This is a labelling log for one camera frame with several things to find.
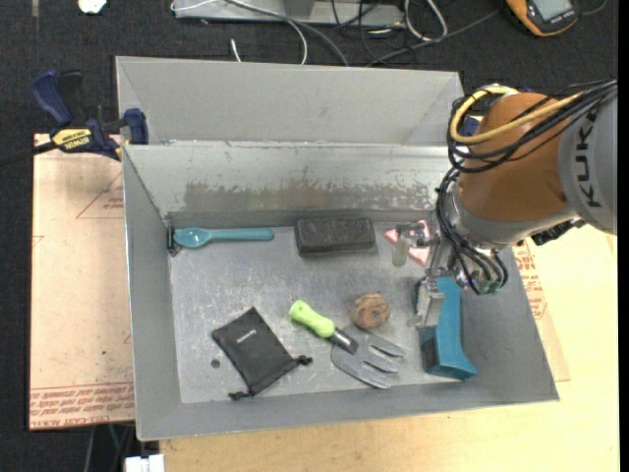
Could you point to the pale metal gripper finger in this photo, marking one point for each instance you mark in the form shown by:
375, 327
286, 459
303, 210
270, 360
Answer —
415, 320
434, 308

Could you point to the pink flat toy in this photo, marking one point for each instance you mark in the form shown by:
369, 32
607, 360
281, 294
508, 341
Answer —
418, 254

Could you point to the teal angular plastic tool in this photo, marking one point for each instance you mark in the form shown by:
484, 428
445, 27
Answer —
449, 332

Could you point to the brown round cookie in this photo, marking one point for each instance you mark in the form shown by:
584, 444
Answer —
371, 311

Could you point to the small clear bottle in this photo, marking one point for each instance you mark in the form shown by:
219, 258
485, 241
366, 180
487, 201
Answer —
400, 253

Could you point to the dark green flat block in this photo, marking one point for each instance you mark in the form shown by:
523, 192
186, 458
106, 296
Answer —
335, 235

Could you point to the grey metal bin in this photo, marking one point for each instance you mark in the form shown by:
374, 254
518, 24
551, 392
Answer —
275, 283

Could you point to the teal plastic spoon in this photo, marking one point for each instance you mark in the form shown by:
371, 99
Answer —
221, 235

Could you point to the black cylinder on white bracket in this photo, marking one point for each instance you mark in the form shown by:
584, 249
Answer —
555, 234

